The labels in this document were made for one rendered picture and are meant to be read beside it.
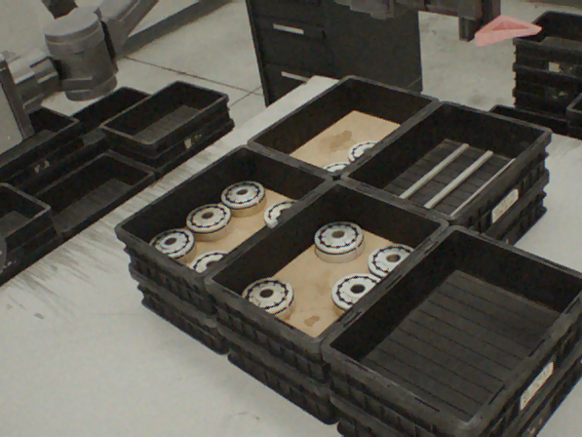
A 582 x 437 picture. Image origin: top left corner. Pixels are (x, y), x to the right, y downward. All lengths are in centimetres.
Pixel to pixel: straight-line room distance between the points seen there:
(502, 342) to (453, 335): 9
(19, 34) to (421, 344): 361
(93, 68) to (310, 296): 67
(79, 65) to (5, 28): 352
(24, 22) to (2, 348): 302
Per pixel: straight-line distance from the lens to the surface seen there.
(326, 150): 197
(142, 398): 162
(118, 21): 118
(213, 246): 172
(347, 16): 313
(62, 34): 108
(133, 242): 163
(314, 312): 150
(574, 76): 300
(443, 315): 147
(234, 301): 142
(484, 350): 141
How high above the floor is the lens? 185
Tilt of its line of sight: 36 degrees down
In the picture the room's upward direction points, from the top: 11 degrees counter-clockwise
